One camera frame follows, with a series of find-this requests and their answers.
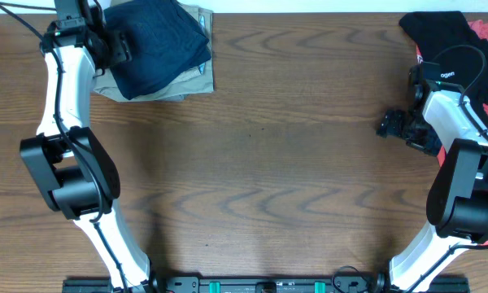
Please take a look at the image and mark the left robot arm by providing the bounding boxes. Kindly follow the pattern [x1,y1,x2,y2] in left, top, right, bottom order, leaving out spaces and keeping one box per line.
[20,17,158,292]

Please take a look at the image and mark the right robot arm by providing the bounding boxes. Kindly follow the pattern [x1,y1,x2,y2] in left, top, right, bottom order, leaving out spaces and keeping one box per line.
[375,62,488,292]

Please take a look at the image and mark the black t-shirt with print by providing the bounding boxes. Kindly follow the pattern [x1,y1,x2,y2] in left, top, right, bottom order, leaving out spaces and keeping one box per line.
[399,11,488,127]

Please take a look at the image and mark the right black cable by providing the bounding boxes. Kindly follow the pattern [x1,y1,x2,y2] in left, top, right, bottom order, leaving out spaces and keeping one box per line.
[404,43,488,292]

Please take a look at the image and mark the left black cable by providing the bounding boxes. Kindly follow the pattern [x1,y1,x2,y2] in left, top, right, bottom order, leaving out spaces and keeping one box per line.
[0,0,131,292]

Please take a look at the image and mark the navy blue shorts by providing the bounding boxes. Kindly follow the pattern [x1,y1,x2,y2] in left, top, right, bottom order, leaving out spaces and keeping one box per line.
[103,0,212,101]

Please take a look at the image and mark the folded khaki shorts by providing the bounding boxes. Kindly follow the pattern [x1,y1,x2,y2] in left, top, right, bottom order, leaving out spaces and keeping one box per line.
[93,0,216,103]

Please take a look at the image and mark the black cable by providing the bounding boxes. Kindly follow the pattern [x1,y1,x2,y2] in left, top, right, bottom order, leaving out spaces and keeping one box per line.
[0,0,131,292]
[404,43,488,292]

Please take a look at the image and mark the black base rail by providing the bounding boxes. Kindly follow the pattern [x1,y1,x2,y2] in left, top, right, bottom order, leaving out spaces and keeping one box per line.
[62,273,471,293]

